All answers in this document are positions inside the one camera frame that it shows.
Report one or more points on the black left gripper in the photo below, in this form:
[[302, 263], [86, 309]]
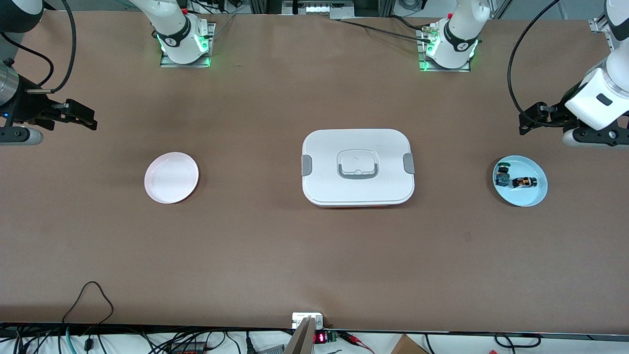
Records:
[[563, 111]]

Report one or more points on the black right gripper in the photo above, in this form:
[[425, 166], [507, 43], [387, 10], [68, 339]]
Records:
[[25, 109]]

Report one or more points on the orange push button switch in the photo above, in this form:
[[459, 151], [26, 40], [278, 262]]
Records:
[[524, 183]]

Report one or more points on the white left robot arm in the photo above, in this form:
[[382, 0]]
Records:
[[597, 98]]

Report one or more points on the light blue round plate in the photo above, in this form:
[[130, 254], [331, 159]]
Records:
[[528, 194]]

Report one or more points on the pink round plate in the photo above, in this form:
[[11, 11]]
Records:
[[171, 178]]

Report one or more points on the white lidded lunch box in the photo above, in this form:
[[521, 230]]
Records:
[[358, 189]]

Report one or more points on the brown cardboard piece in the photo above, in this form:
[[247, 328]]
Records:
[[408, 346]]

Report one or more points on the red and black clip leads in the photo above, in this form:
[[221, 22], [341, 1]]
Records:
[[356, 340]]

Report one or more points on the white outlet box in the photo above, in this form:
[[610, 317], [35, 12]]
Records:
[[300, 317]]

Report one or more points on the red digit display board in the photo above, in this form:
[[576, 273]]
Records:
[[322, 337]]

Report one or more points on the green push button switch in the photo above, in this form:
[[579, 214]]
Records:
[[502, 176]]

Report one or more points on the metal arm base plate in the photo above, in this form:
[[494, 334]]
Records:
[[210, 54], [444, 70]]

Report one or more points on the aluminium frame profile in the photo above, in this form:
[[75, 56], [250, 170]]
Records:
[[598, 24]]

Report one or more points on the grey metal frame bar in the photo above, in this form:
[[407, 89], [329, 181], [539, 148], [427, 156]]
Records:
[[319, 9]]

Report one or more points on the grey metal post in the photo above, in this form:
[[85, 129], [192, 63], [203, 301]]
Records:
[[302, 339]]

